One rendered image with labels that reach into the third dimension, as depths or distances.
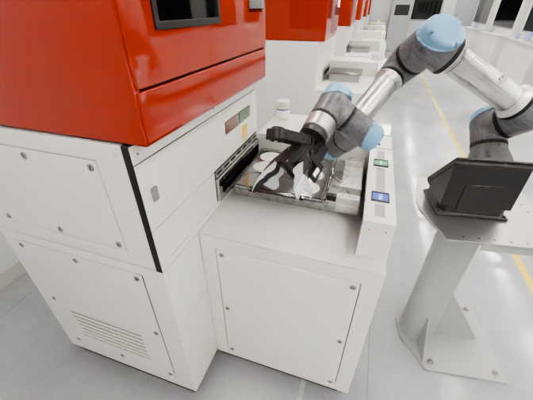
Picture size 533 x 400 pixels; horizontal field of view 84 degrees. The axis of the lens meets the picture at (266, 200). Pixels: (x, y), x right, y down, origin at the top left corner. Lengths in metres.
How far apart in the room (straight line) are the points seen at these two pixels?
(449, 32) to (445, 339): 1.47
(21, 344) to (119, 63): 1.74
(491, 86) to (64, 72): 1.14
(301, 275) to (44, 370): 1.41
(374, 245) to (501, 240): 0.48
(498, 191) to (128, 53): 1.19
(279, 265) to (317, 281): 0.13
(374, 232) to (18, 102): 0.98
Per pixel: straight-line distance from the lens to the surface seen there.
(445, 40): 1.06
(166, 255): 0.93
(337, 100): 0.79
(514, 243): 1.29
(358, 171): 1.35
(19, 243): 1.40
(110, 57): 0.68
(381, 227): 0.92
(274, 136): 0.66
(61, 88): 0.80
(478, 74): 1.16
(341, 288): 1.02
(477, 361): 1.96
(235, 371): 1.66
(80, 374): 1.88
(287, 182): 1.17
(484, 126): 1.34
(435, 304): 1.66
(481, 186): 1.27
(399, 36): 13.49
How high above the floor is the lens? 1.48
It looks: 33 degrees down
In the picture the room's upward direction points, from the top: straight up
